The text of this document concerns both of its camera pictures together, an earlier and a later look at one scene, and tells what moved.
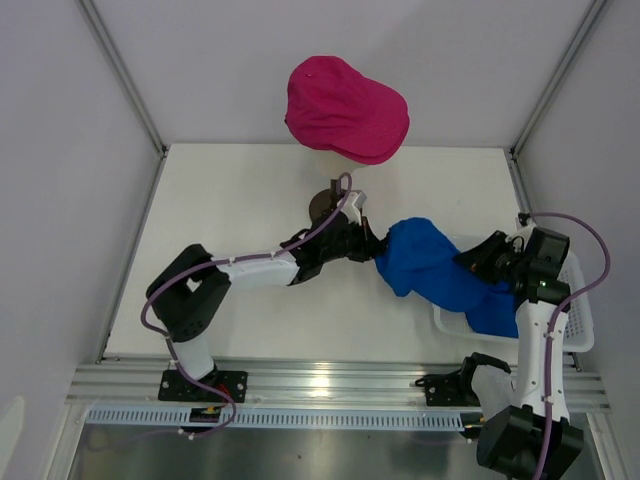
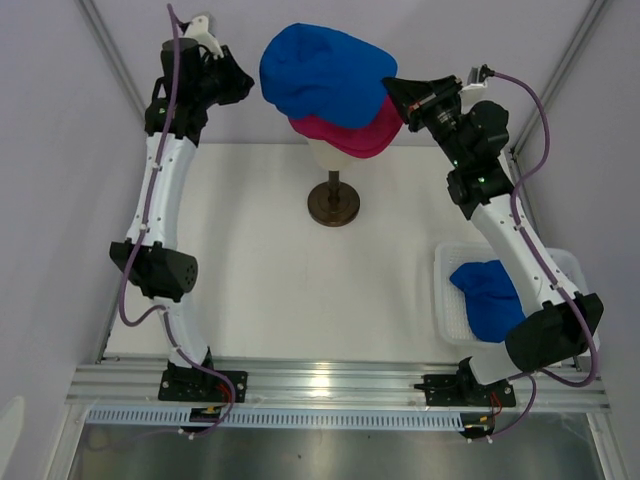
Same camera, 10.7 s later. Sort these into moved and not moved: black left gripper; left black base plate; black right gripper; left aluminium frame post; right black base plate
Moved: black right gripper; black left gripper
Not moved: left aluminium frame post; left black base plate; right black base plate
